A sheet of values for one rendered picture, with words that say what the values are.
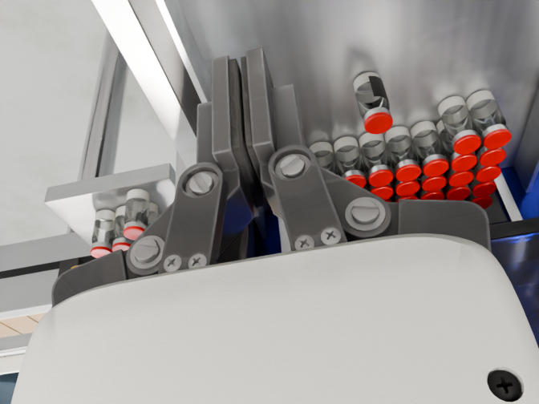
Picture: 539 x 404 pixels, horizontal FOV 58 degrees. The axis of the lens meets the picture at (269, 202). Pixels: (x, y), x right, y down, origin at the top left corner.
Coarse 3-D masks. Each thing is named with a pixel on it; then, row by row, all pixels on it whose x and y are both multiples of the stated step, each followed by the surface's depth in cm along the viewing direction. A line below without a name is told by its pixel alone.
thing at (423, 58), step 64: (192, 0) 31; (256, 0) 31; (320, 0) 32; (384, 0) 32; (448, 0) 32; (512, 0) 33; (192, 64) 32; (320, 64) 36; (384, 64) 36; (448, 64) 37; (512, 64) 37; (320, 128) 42; (512, 128) 43
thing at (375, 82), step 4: (368, 76) 36; (372, 76) 36; (376, 76) 36; (372, 80) 36; (376, 80) 36; (380, 80) 36; (372, 84) 36; (376, 84) 36; (380, 84) 36; (372, 88) 36; (376, 88) 36; (380, 88) 36; (384, 88) 36; (376, 92) 35; (380, 92) 35; (384, 92) 36; (384, 96) 35
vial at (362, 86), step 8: (368, 72) 37; (360, 80) 37; (368, 80) 36; (360, 88) 36; (368, 88) 36; (360, 96) 36; (368, 96) 35; (376, 96) 35; (360, 104) 36; (368, 104) 35; (376, 104) 35; (384, 104) 35; (360, 112) 36; (368, 112) 35; (376, 112) 34
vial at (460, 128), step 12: (456, 96) 39; (444, 108) 39; (456, 108) 39; (444, 120) 39; (456, 120) 38; (468, 120) 38; (456, 132) 38; (468, 132) 37; (456, 144) 38; (468, 144) 38
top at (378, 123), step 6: (372, 114) 34; (378, 114) 34; (384, 114) 34; (366, 120) 35; (372, 120) 35; (378, 120) 35; (384, 120) 35; (390, 120) 35; (366, 126) 35; (372, 126) 35; (378, 126) 35; (384, 126) 35; (390, 126) 35; (372, 132) 36; (378, 132) 36
